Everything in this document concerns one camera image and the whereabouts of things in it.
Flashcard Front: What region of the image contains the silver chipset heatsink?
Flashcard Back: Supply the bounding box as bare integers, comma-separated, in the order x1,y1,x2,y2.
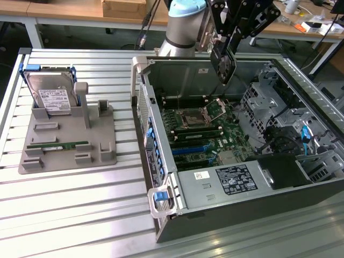
219,150,238,165

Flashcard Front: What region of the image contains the perforated metal disk bay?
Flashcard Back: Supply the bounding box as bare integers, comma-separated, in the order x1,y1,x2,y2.
240,79,282,140

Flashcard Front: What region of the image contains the grey case handle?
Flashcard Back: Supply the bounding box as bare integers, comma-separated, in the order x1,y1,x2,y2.
130,55,156,97
147,187,178,218

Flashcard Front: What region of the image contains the blue wire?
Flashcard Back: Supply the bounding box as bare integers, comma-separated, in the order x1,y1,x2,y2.
300,125,312,156

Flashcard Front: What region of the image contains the cardboard box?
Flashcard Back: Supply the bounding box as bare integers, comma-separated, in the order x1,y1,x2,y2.
101,0,147,18

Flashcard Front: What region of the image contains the blue card retention latch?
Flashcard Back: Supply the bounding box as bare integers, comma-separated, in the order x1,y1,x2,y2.
146,128,166,186

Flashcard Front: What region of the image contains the black monitor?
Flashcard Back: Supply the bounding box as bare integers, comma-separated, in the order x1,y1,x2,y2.
329,0,344,14

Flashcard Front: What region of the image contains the black RAM slot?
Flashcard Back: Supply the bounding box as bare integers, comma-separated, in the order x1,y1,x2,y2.
161,103,208,109
171,124,219,132
161,95,208,101
170,126,221,134
161,100,208,106
161,98,208,103

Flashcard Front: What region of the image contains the black cable with metal plug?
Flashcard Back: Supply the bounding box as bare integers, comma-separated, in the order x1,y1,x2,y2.
134,0,162,51

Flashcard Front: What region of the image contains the green RAM stick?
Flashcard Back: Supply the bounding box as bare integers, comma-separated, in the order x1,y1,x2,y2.
26,141,89,151
174,131,223,141

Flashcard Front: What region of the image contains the black fan wire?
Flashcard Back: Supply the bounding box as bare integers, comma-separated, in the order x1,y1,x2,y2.
221,74,248,96

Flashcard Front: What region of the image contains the black plastic cover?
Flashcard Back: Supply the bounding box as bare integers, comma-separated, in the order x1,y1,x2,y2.
256,154,314,191

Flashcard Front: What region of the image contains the Nvidia Quadro graphics card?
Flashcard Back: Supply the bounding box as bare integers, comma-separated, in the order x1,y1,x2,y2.
200,26,238,86

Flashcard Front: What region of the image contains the wooden desk white frame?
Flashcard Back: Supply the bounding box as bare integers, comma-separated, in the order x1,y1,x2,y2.
0,0,170,49

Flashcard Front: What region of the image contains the metal socket cover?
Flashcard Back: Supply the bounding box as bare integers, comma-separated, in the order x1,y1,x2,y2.
204,97,228,119

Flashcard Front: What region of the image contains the open black PC case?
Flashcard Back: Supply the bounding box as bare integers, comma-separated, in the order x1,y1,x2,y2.
130,55,344,244

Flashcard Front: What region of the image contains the grey metal chassis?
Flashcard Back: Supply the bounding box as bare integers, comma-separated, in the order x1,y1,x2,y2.
314,80,344,109

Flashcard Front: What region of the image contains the white flat box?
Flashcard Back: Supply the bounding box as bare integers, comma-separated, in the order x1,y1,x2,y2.
300,20,337,35

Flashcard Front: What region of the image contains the grey power supply unit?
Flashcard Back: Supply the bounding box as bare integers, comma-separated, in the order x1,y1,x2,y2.
176,160,261,211

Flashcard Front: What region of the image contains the grey plastic parts rack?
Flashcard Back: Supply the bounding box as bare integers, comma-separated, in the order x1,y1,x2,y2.
18,82,118,175

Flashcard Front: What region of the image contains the hard disk with blue carrier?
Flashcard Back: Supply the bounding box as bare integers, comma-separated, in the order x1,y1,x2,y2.
20,64,81,116

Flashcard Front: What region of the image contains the cluttered wooden desk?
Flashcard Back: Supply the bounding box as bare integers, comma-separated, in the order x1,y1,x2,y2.
248,0,344,45

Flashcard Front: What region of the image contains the black expansion slot blue clip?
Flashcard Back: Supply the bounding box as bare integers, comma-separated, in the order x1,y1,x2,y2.
176,158,216,167

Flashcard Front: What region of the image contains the black wire bundle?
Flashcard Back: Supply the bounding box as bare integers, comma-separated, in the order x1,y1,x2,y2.
264,126,304,154

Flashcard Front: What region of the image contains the white cylinder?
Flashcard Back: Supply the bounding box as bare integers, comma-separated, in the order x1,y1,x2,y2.
284,0,300,15

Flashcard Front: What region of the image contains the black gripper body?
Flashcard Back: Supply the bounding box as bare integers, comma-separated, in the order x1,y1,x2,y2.
228,0,259,26

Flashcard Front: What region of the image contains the CPU socket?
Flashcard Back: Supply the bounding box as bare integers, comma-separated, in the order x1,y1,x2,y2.
181,109,213,127

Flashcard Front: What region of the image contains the green Dell motherboard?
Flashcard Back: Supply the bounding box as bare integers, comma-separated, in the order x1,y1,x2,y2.
158,92,256,173

